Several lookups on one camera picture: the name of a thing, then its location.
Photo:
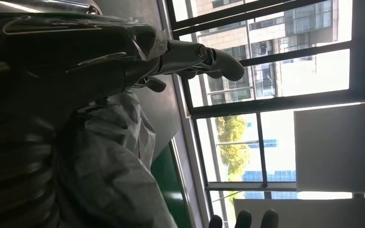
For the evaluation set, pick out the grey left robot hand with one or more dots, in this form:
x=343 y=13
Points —
x=59 y=63

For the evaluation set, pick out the grey courier bag package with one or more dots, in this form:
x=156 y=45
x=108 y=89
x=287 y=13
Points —
x=107 y=163

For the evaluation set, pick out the green conveyor belt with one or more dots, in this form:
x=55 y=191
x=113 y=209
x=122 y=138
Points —
x=170 y=188

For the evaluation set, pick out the green tree outside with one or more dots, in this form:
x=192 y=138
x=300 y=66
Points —
x=233 y=151

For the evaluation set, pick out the beige building outside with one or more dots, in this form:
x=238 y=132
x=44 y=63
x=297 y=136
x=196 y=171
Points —
x=295 y=25

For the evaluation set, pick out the dark window frame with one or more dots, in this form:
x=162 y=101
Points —
x=295 y=100

